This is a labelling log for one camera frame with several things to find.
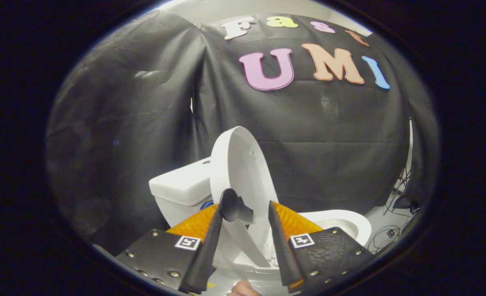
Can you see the black backdrop cloth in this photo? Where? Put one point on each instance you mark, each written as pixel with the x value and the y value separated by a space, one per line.
pixel 329 144

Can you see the white toilet lid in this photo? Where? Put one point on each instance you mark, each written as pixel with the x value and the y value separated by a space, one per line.
pixel 242 164

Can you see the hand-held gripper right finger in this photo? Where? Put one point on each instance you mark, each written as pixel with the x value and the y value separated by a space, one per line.
pixel 282 250

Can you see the white toilet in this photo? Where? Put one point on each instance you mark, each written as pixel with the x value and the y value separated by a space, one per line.
pixel 181 189

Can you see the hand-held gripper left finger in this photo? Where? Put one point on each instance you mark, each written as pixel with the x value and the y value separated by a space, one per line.
pixel 206 250

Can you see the small black power adapter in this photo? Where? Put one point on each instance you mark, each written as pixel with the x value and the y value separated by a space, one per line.
pixel 391 233

